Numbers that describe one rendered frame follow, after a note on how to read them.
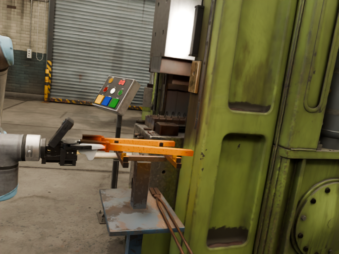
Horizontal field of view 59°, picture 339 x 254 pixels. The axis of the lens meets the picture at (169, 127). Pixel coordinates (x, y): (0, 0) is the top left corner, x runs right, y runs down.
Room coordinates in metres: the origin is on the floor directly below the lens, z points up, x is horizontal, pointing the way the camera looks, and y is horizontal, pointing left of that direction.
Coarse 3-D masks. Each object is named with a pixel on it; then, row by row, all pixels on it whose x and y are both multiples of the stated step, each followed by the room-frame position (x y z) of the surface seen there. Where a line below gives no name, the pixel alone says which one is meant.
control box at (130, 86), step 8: (112, 80) 2.40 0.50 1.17; (120, 80) 2.34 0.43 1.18; (128, 80) 2.28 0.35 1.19; (112, 88) 2.33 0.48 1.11; (120, 88) 2.28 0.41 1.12; (128, 88) 2.22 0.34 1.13; (136, 88) 2.26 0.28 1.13; (96, 96) 2.40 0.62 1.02; (104, 96) 2.34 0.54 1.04; (112, 96) 2.27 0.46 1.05; (120, 96) 2.22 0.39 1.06; (128, 96) 2.21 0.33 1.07; (96, 104) 2.33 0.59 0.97; (120, 104) 2.17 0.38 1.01; (128, 104) 2.22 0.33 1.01; (112, 112) 2.27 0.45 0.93; (120, 112) 2.17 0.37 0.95
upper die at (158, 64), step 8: (160, 56) 1.80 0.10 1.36; (152, 64) 1.94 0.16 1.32; (160, 64) 1.79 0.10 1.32; (168, 64) 1.81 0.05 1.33; (176, 64) 1.82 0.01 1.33; (184, 64) 1.84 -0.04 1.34; (160, 72) 1.79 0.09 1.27; (168, 72) 1.81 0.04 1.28; (176, 72) 1.83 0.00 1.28; (184, 72) 1.85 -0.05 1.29
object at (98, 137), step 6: (84, 138) 1.26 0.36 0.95; (90, 138) 1.27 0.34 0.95; (96, 138) 1.28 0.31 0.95; (102, 138) 1.27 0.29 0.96; (108, 138) 1.30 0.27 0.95; (114, 138) 1.32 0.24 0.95; (132, 144) 1.32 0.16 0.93; (138, 144) 1.33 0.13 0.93; (144, 144) 1.34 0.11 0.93; (150, 144) 1.35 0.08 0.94; (156, 144) 1.36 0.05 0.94; (168, 144) 1.38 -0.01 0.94; (174, 144) 1.39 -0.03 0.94
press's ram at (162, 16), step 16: (160, 0) 1.92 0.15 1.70; (176, 0) 1.75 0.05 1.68; (192, 0) 1.79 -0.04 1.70; (160, 16) 1.89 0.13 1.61; (176, 16) 1.76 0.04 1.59; (192, 16) 1.79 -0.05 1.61; (160, 32) 1.85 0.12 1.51; (176, 32) 1.76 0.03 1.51; (160, 48) 1.82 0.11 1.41; (176, 48) 1.77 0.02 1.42
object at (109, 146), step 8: (104, 144) 1.04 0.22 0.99; (112, 144) 1.06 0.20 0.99; (120, 144) 1.08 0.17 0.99; (128, 144) 1.10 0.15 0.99; (144, 152) 1.10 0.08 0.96; (152, 152) 1.11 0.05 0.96; (160, 152) 1.12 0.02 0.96; (168, 152) 1.13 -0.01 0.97; (176, 152) 1.14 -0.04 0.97; (184, 152) 1.15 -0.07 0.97; (192, 152) 1.17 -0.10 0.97
